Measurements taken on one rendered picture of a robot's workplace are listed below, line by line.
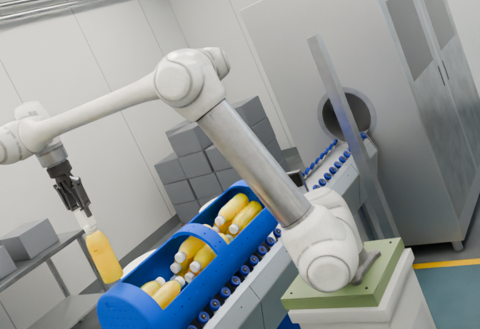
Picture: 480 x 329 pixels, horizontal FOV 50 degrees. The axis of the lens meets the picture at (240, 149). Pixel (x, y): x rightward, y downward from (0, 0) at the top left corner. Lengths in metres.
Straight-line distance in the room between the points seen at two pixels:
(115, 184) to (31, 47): 1.74
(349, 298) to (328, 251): 0.27
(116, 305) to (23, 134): 0.66
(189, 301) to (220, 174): 3.62
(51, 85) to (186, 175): 1.74
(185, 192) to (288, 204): 4.49
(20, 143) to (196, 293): 0.80
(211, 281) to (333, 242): 0.73
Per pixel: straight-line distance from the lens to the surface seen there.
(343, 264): 1.32
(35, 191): 5.48
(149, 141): 6.53
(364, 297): 1.53
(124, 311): 1.80
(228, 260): 2.02
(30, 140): 1.54
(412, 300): 1.74
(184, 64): 1.25
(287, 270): 2.33
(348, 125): 2.61
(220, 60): 1.44
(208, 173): 5.49
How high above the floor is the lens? 1.82
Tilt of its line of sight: 11 degrees down
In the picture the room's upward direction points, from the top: 24 degrees counter-clockwise
